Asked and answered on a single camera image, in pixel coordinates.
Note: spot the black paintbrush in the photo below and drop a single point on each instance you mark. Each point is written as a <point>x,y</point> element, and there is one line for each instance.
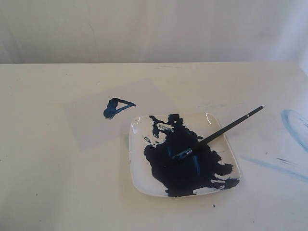
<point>196,148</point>

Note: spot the white square plate blue paint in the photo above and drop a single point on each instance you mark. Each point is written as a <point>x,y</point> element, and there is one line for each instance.
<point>153,140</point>

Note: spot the white paper sheet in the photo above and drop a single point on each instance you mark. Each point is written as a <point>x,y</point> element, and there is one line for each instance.
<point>101,117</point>

